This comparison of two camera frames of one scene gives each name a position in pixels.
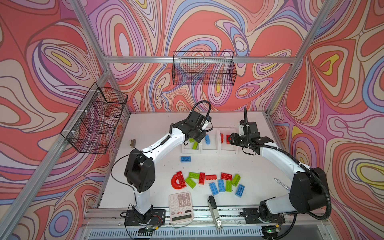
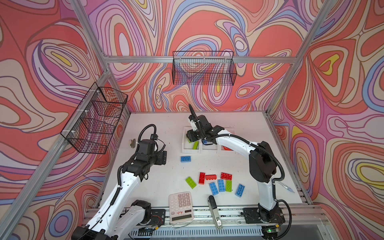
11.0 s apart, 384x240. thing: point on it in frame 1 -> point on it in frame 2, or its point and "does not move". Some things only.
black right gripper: [234, 139] -> [192, 137]
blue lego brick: [185, 159] does not move
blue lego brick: [221, 185] does not move
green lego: [195, 145] does not move
